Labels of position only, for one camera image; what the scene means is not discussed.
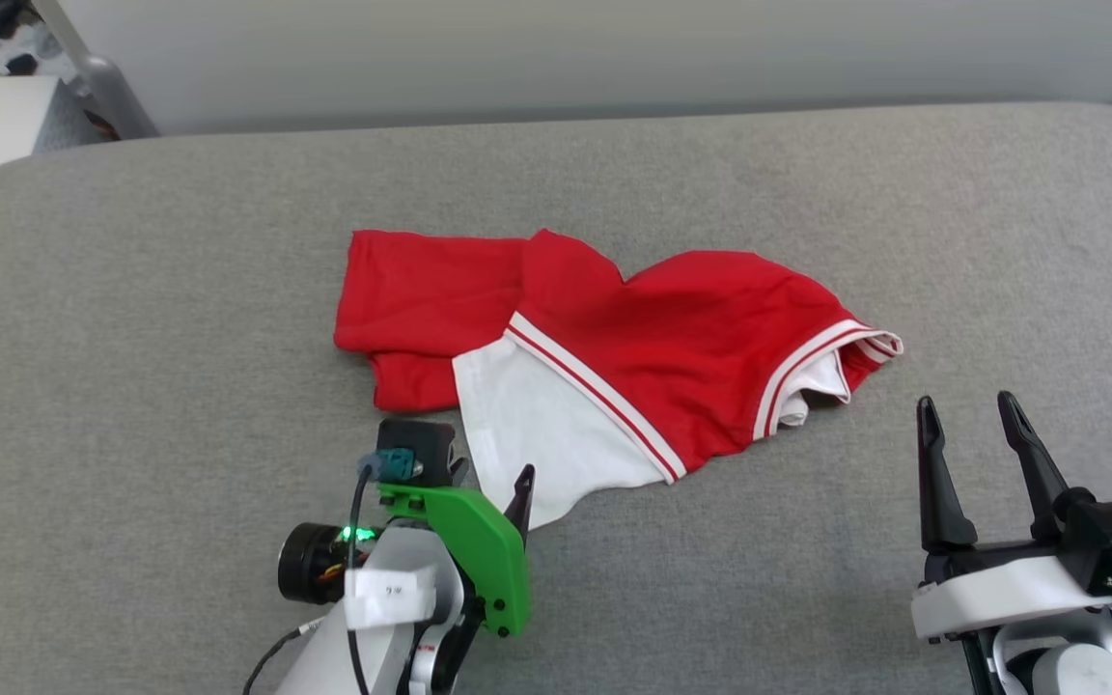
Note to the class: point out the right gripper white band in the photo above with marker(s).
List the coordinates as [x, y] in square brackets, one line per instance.
[1000, 589]

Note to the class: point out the red and white basketball jersey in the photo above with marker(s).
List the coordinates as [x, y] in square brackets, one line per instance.
[691, 328]

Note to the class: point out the grey metal post round foot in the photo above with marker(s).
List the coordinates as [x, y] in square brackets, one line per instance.
[117, 92]

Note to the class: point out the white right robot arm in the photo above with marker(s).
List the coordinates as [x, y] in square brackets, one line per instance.
[1068, 671]

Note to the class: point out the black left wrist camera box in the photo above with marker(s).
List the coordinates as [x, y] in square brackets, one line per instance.
[426, 439]

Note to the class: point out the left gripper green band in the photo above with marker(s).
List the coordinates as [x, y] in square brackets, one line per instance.
[479, 550]

